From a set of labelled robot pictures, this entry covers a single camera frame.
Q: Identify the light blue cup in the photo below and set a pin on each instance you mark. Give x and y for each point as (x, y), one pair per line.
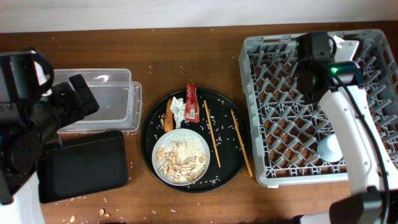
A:
(329, 149)

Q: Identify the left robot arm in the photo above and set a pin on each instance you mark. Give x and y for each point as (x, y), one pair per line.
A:
(33, 109)

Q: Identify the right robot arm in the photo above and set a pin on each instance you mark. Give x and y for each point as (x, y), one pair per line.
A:
(328, 76)

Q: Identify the grey dishwasher rack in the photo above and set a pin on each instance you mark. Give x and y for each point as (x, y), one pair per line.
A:
(285, 131)

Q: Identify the red snack wrapper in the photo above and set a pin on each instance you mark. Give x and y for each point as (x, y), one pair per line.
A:
(191, 108)

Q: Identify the black round tray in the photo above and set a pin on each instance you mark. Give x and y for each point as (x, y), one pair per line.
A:
(229, 149)

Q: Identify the crumpled white tissue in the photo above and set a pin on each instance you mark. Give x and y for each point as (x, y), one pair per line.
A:
(178, 110)

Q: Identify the orange carrot piece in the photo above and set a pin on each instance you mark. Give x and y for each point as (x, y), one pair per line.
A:
(169, 119)

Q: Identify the grey bowl with rice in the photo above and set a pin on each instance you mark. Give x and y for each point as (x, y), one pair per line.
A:
(181, 157)

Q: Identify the clear plastic bin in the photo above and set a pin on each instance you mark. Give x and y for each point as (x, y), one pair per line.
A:
(118, 95)

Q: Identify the black rectangular bin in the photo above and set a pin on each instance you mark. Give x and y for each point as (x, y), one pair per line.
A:
(85, 165)

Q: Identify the peanut on table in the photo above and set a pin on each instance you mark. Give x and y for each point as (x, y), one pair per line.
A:
(73, 218)

